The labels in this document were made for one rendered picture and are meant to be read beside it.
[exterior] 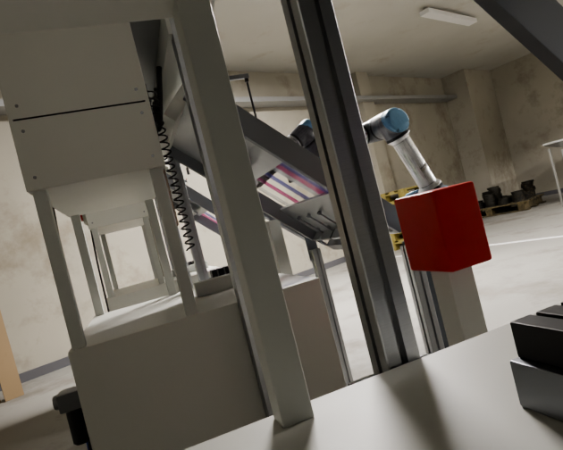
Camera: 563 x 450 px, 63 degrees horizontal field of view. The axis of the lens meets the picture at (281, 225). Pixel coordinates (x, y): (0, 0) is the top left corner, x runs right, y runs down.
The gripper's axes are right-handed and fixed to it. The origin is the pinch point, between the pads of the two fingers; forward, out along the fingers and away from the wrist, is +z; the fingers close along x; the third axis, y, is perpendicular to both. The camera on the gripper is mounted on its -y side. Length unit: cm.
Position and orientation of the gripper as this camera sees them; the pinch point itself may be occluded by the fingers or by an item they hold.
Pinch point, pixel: (259, 186)
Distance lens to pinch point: 185.8
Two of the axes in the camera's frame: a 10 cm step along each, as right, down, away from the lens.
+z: -6.5, 7.2, -2.5
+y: -7.0, -6.9, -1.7
